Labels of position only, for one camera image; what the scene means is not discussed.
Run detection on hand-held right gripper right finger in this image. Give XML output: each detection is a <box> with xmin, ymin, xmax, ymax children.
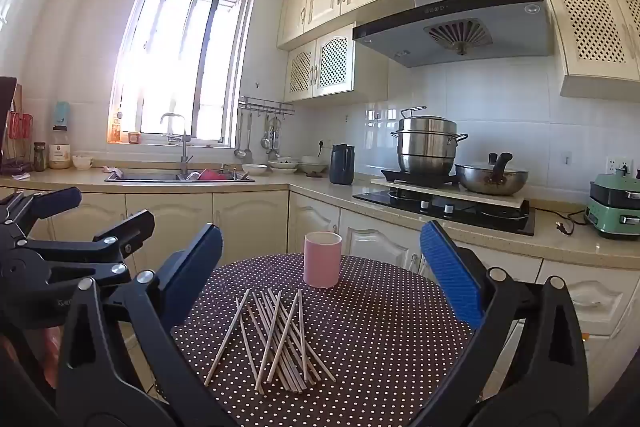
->
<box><xmin>420</xmin><ymin>220</ymin><xmax>590</xmax><ymax>427</ymax></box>

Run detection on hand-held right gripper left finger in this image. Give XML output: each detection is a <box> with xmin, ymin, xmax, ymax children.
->
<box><xmin>56</xmin><ymin>223</ymin><xmax>236</xmax><ymax>427</ymax></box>

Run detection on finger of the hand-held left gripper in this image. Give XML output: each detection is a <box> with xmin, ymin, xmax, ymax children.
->
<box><xmin>0</xmin><ymin>186</ymin><xmax>83</xmax><ymax>244</ymax></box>
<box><xmin>15</xmin><ymin>209</ymin><xmax>156</xmax><ymax>289</ymax></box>

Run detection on bundle of wooden chopsticks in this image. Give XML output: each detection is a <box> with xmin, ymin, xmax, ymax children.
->
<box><xmin>203</xmin><ymin>288</ymin><xmax>337</xmax><ymax>395</ymax></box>

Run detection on pink cup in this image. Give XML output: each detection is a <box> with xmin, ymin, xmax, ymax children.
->
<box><xmin>303</xmin><ymin>231</ymin><xmax>343</xmax><ymax>289</ymax></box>

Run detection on glass jar with black lid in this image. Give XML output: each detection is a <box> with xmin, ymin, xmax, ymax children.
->
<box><xmin>48</xmin><ymin>125</ymin><xmax>72</xmax><ymax>170</ymax></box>

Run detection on black glass gas stove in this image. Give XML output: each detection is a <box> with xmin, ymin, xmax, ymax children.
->
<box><xmin>352</xmin><ymin>187</ymin><xmax>536</xmax><ymax>237</ymax></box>

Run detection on cream lower cabinets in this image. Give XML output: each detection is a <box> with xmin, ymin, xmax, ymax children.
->
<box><xmin>0</xmin><ymin>187</ymin><xmax>640</xmax><ymax>408</ymax></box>

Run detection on metal sink faucet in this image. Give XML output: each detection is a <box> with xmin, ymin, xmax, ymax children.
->
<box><xmin>160</xmin><ymin>113</ymin><xmax>195</xmax><ymax>176</ymax></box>

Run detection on black pot stand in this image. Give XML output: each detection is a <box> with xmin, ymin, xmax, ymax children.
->
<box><xmin>381</xmin><ymin>169</ymin><xmax>460</xmax><ymax>188</ymax></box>

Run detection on brown polka dot tablecloth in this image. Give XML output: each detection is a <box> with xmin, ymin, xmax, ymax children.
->
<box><xmin>155</xmin><ymin>253</ymin><xmax>481</xmax><ymax>427</ymax></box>

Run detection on metal ladle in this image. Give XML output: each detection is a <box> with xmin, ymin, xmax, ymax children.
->
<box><xmin>233</xmin><ymin>109</ymin><xmax>250</xmax><ymax>160</ymax></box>

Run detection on steel steamer pot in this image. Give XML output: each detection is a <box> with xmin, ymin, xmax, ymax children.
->
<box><xmin>391</xmin><ymin>107</ymin><xmax>469</xmax><ymax>176</ymax></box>

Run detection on dark blue kettle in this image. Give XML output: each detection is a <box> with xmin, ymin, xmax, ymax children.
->
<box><xmin>329</xmin><ymin>143</ymin><xmax>356</xmax><ymax>186</ymax></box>

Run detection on stack of white bowls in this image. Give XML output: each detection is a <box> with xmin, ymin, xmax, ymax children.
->
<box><xmin>300</xmin><ymin>155</ymin><xmax>329</xmax><ymax>174</ymax></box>

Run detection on green electric cooker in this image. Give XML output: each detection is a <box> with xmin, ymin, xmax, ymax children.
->
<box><xmin>585</xmin><ymin>172</ymin><xmax>640</xmax><ymax>240</ymax></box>

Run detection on kitchen window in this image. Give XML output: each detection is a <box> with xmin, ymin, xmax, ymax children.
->
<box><xmin>107</xmin><ymin>0</ymin><xmax>251</xmax><ymax>146</ymax></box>

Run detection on small cream lattice door cabinet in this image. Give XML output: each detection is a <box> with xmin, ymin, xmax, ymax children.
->
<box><xmin>284</xmin><ymin>24</ymin><xmax>389</xmax><ymax>104</ymax></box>

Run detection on grey range hood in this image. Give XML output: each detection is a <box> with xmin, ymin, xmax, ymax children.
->
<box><xmin>352</xmin><ymin>0</ymin><xmax>556</xmax><ymax>68</ymax></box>

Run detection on large cream lattice door cabinet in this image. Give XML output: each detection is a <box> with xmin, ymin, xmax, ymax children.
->
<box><xmin>540</xmin><ymin>0</ymin><xmax>640</xmax><ymax>100</ymax></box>

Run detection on red wire rack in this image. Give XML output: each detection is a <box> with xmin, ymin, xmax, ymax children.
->
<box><xmin>7</xmin><ymin>112</ymin><xmax>34</xmax><ymax>140</ymax></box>

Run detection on steel wok with black handle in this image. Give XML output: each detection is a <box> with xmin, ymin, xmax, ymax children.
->
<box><xmin>455</xmin><ymin>152</ymin><xmax>529</xmax><ymax>196</ymax></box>

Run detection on black power cable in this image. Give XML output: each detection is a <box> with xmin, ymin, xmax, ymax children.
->
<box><xmin>537</xmin><ymin>206</ymin><xmax>592</xmax><ymax>236</ymax></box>

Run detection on metal utensil rail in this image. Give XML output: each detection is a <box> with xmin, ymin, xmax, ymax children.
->
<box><xmin>238</xmin><ymin>96</ymin><xmax>296</xmax><ymax>116</ymax></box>

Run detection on white wall socket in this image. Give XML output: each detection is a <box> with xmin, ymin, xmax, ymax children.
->
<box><xmin>606</xmin><ymin>156</ymin><xmax>634</xmax><ymax>178</ymax></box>

